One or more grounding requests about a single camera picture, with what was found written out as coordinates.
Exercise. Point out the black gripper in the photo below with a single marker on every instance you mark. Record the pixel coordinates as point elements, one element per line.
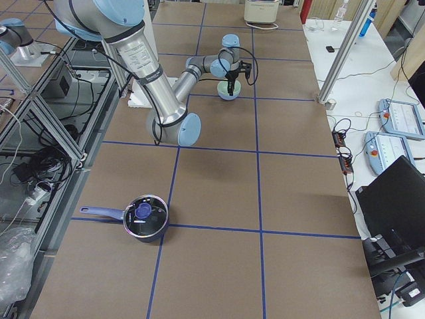
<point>232,76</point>

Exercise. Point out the green bowl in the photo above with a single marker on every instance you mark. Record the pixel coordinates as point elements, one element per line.
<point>223,90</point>

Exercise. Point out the blue bowl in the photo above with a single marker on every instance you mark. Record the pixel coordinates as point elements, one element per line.
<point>224,95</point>

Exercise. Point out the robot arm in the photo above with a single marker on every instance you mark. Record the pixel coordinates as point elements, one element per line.
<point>14,34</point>
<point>121,24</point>

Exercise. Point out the chrome and white toaster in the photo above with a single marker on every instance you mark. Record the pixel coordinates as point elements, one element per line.
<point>263,12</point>

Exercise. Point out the dark blue saucepan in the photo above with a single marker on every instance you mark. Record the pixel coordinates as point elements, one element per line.
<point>146,218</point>

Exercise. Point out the blue water bottle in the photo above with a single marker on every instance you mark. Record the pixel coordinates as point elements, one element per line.
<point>369,20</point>

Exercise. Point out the blue teach pendant near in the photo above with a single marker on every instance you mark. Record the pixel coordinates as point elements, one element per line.
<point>383,149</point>

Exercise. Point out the blue teach pendant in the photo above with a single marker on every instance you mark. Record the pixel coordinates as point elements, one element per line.
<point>383,149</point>
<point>401,118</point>

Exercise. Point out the blue teach pendant far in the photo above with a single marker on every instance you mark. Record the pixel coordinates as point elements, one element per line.
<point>401,118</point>

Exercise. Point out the black monitor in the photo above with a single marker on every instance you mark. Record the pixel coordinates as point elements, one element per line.
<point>393,206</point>

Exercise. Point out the clear plastic bag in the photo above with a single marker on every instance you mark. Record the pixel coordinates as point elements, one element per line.
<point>17,259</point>

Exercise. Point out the aluminium frame rail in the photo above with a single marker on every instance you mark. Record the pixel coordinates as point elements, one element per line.
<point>52,121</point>

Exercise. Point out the aluminium frame post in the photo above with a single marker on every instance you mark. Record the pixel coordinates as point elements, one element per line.
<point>354,29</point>

